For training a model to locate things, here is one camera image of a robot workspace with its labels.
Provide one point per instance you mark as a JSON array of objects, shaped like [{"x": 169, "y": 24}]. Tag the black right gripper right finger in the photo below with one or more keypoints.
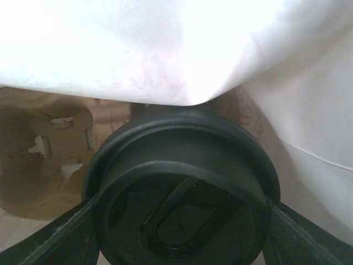
[{"x": 293, "y": 239}]

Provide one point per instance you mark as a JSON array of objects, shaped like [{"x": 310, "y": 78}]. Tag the black plastic cup lid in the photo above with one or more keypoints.
[{"x": 183, "y": 185}]

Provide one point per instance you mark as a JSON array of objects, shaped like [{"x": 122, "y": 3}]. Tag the brown pulp two-cup carrier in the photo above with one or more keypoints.
[{"x": 47, "y": 143}]

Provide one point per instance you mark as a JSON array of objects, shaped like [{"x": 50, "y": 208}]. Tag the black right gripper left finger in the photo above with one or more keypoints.
[{"x": 69, "y": 239}]

